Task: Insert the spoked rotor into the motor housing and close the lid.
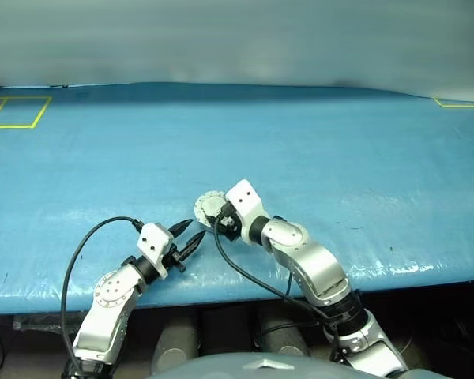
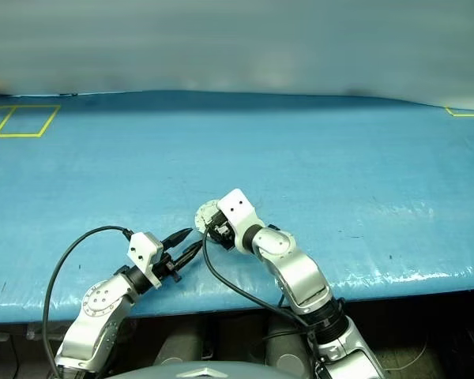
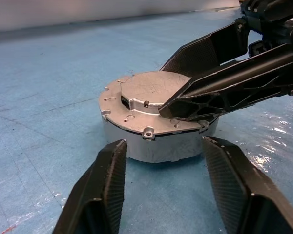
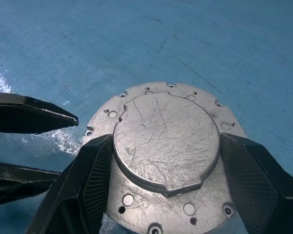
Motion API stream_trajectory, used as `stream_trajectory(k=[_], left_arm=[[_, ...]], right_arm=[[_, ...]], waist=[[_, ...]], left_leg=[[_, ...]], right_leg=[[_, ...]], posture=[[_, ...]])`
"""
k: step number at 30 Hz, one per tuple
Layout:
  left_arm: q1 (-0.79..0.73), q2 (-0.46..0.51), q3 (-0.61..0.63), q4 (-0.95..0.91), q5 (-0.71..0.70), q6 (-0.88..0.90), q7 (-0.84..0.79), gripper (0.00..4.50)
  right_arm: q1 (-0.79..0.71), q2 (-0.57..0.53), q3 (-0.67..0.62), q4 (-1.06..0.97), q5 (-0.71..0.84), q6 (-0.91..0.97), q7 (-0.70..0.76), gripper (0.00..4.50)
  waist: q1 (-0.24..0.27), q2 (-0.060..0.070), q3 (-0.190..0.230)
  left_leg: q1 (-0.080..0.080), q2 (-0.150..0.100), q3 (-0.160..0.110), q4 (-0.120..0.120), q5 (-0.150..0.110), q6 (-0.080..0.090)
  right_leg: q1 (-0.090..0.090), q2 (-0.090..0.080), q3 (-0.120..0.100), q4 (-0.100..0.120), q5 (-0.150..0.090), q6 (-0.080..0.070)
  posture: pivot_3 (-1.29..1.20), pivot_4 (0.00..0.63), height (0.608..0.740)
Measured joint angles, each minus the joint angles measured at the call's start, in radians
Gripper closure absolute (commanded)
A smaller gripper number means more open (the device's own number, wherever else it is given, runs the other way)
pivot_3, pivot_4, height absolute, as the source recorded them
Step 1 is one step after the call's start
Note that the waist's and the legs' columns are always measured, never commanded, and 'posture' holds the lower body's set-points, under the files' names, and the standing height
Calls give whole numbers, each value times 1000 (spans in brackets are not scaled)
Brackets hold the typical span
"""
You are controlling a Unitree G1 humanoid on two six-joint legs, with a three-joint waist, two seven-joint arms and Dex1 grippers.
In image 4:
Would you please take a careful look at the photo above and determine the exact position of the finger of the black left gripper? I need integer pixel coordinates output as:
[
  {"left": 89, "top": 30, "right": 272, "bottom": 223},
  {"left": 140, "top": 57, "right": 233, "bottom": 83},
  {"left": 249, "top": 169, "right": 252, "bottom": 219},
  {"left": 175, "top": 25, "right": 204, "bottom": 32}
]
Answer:
[
  {"left": 0, "top": 92, "right": 79, "bottom": 135},
  {"left": 0, "top": 161, "right": 62, "bottom": 208}
]

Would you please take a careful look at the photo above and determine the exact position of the silver motor cover circuit board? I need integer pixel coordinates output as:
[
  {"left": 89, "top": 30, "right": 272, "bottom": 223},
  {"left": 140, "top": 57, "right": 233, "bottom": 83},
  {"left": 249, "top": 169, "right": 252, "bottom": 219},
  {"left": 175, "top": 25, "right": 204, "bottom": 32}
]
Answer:
[{"left": 83, "top": 81, "right": 249, "bottom": 234}]

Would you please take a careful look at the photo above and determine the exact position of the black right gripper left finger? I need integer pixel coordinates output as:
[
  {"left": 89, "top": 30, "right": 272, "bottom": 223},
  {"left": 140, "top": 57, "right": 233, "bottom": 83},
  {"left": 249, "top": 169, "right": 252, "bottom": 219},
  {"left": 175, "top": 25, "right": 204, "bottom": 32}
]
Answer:
[{"left": 25, "top": 133, "right": 115, "bottom": 234}]

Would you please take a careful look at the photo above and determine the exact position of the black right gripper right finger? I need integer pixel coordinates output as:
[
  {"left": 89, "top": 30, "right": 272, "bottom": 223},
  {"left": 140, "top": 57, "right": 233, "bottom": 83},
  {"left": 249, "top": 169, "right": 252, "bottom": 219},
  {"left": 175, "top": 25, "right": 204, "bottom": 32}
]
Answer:
[{"left": 220, "top": 133, "right": 293, "bottom": 234}]

